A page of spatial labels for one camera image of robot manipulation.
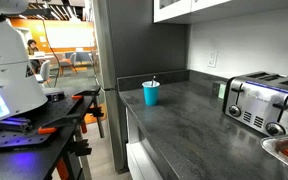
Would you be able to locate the white marker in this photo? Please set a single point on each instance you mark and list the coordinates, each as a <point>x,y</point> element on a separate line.
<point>153,80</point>

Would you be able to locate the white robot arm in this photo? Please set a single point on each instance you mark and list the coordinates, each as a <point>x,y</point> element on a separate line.
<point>19,89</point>

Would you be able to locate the blue plastic cup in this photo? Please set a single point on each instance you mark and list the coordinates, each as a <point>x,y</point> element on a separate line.
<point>150,93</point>

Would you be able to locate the grey refrigerator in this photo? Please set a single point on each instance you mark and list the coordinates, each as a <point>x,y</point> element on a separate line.
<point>132,49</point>

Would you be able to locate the small dark green box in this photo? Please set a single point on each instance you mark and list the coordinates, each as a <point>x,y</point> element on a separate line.
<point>218,89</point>

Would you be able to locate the white lower cabinet drawers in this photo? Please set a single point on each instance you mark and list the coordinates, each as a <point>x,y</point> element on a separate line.
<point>140,164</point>

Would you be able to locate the white upper cabinet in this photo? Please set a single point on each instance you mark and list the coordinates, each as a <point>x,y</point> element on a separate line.
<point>196,11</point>

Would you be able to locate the grey office chair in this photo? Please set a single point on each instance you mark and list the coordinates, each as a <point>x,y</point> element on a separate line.
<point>44,74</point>

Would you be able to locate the seated person in background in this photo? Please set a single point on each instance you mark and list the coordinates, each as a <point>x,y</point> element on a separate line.
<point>31,49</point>

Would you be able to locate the silver four-slot toaster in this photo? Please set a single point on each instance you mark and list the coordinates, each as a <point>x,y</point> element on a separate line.
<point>259,100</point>

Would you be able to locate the black perforated robot table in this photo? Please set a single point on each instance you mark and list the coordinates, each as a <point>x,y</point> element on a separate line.
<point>27,155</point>

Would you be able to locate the aluminium foil tray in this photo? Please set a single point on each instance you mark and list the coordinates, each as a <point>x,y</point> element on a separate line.
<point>285,151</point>

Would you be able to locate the orange-handled clamp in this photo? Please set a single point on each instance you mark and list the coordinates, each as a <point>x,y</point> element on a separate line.
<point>65,121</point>

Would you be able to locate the white wall outlet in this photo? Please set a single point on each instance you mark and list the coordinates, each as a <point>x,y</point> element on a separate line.
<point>212,61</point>

